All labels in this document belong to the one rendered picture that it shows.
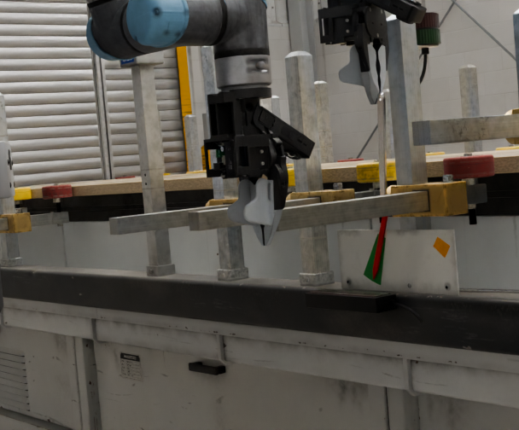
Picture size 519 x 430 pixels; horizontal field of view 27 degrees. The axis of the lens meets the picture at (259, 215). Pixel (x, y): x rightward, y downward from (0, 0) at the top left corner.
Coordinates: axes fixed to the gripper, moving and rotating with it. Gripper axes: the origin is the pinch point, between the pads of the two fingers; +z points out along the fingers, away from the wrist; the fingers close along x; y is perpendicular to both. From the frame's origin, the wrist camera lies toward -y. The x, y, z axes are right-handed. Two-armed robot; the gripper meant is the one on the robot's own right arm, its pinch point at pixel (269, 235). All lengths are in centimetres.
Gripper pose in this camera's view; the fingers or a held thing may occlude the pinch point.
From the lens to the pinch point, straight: 146.7
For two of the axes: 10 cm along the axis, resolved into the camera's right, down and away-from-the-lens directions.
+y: -7.8, 1.0, -6.1
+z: 0.8, 10.0, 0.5
